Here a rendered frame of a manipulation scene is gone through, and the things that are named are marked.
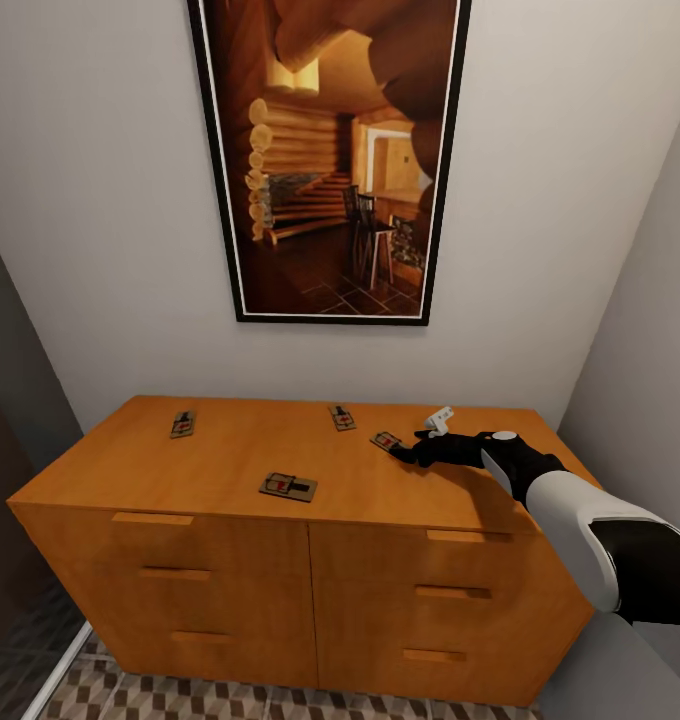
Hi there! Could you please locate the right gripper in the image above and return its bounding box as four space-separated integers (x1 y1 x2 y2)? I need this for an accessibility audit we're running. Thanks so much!
389 429 462 469

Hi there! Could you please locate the mousetrap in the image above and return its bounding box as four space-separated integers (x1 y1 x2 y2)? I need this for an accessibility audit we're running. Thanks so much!
329 404 357 431
259 472 319 503
171 409 196 439
370 431 412 452

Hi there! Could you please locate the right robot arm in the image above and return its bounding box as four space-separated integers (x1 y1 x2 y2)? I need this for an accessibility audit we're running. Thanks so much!
389 406 680 678

